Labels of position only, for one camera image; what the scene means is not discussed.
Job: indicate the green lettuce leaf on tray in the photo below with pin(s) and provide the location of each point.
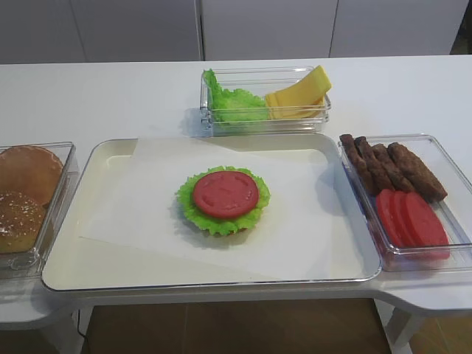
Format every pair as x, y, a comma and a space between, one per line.
221, 227

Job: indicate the yellow cheese slice stack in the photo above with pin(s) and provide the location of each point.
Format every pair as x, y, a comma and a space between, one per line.
276, 111

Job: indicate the red tomato slice right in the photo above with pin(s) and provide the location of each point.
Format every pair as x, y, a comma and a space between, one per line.
424, 223

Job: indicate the flat bun bottom half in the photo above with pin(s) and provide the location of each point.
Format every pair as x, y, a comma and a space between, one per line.
31, 170

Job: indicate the clear patty and tomato container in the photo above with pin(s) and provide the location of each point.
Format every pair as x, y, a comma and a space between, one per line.
454, 211

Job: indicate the white paper sheet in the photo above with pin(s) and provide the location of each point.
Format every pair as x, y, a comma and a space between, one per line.
292, 240

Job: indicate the red tomato slice left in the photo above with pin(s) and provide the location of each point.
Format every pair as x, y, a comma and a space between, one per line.
382, 202

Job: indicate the clear lettuce and cheese container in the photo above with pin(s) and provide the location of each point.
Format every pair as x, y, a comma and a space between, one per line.
260, 82

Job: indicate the brown meat patty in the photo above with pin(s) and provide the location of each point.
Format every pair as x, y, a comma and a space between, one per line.
348, 143
399, 181
412, 167
378, 173

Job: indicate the green lettuce pile in container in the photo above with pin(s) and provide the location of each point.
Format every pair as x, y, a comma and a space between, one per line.
238, 105

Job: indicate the clear bun container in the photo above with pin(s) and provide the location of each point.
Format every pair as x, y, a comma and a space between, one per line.
30, 263

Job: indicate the red tomato slice middle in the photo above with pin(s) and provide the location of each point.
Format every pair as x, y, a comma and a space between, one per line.
398, 209

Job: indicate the sesame bun top right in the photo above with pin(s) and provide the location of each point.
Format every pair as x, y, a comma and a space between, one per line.
21, 221

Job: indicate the yellow cheese slice leaning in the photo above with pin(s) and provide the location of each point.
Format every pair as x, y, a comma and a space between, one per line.
308, 91

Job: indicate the red tomato slice on burger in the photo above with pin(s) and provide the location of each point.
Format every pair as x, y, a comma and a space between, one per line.
226, 194

